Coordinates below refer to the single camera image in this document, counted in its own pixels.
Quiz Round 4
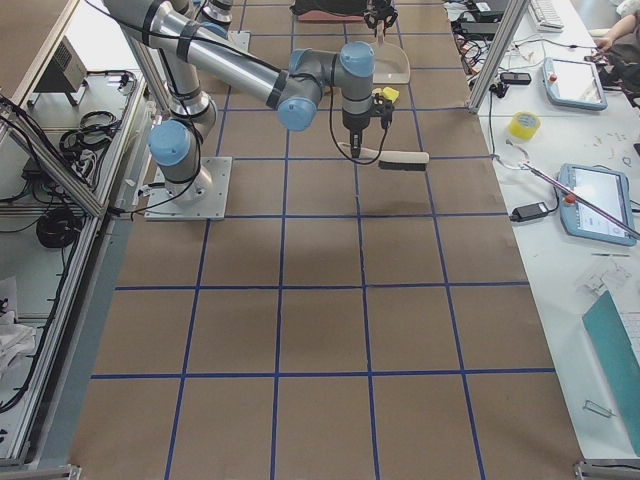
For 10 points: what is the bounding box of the aluminium frame post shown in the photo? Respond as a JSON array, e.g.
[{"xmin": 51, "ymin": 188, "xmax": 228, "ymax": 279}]
[{"xmin": 467, "ymin": 0, "xmax": 529, "ymax": 114}]

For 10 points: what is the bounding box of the green cutting mat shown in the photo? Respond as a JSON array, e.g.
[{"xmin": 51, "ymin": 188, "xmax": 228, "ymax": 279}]
[{"xmin": 582, "ymin": 291, "xmax": 639, "ymax": 455}]

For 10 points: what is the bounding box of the pink bin with black bag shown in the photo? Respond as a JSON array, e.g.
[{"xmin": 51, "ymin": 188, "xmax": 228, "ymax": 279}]
[{"xmin": 289, "ymin": 0, "xmax": 368, "ymax": 23}]

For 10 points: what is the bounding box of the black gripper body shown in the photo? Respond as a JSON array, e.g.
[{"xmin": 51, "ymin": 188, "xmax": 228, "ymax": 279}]
[
  {"xmin": 364, "ymin": 0, "xmax": 398, "ymax": 28},
  {"xmin": 341, "ymin": 94, "xmax": 393, "ymax": 137}
]

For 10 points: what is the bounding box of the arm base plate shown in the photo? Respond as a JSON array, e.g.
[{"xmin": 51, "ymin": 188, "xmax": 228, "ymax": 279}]
[{"xmin": 144, "ymin": 157, "xmax": 233, "ymax": 221}]

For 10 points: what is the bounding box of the beige plastic dustpan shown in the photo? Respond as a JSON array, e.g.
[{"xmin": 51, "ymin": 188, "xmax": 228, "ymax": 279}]
[{"xmin": 370, "ymin": 25, "xmax": 411, "ymax": 85}]

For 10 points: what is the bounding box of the beige hand brush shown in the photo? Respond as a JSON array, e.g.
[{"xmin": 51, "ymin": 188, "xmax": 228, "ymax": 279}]
[{"xmin": 355, "ymin": 147, "xmax": 430, "ymax": 172}]

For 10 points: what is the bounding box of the teach pendant near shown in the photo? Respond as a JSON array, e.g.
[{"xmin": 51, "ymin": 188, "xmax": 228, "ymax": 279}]
[{"xmin": 558, "ymin": 164, "xmax": 637, "ymax": 246}]

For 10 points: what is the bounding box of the yellow sponge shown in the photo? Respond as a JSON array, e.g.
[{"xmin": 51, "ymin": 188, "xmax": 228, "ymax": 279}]
[{"xmin": 373, "ymin": 87, "xmax": 400, "ymax": 103}]

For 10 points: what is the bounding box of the teach pendant far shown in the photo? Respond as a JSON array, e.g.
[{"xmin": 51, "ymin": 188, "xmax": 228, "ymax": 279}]
[{"xmin": 542, "ymin": 57, "xmax": 608, "ymax": 111}]

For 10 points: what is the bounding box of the teach pendant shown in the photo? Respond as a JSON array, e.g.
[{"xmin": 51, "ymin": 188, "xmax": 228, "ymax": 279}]
[
  {"xmin": 558, "ymin": 164, "xmax": 637, "ymax": 246},
  {"xmin": 542, "ymin": 57, "xmax": 608, "ymax": 111}
]

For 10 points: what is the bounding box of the yellow tape roll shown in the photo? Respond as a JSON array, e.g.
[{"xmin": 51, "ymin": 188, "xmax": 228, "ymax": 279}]
[{"xmin": 508, "ymin": 111, "xmax": 541, "ymax": 141}]

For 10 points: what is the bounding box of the black power adapter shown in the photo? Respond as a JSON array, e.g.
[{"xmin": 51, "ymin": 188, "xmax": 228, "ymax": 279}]
[{"xmin": 509, "ymin": 202, "xmax": 552, "ymax": 223}]

